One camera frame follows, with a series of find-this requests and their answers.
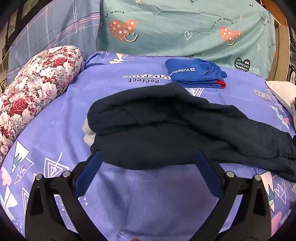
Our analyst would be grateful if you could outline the purple printed bedsheet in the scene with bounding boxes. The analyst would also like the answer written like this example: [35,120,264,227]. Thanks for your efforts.
[0,51,296,241]

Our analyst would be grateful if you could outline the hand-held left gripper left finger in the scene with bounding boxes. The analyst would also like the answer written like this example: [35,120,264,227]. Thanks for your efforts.
[24,150,109,241]

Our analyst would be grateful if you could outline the dark navy pants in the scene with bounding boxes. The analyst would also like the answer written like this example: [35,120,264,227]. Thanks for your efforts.
[83,83,296,182]

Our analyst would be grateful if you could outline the row of black framed pictures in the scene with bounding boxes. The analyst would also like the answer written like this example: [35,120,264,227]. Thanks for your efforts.
[0,5,33,61]

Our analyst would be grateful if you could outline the grey-blue plaid pillow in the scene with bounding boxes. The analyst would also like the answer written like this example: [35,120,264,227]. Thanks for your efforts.
[7,0,101,79]

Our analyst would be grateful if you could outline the green heart print quilt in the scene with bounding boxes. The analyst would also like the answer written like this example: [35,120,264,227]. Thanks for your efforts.
[96,0,277,78]

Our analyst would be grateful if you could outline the folded blue and red garment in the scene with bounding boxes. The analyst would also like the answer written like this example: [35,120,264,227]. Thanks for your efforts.
[165,58,228,89]

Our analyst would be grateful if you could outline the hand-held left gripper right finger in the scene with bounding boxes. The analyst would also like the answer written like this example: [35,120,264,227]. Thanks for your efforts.
[194,150,272,241]

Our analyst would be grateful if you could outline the wooden headboard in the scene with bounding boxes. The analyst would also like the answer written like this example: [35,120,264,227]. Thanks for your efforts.
[261,0,296,81]

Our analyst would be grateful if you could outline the red floral pillow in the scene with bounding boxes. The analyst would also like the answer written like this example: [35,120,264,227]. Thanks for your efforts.
[0,46,84,163]

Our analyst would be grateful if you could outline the white textured cloth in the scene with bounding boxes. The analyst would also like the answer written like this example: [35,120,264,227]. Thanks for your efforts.
[265,80,296,116]

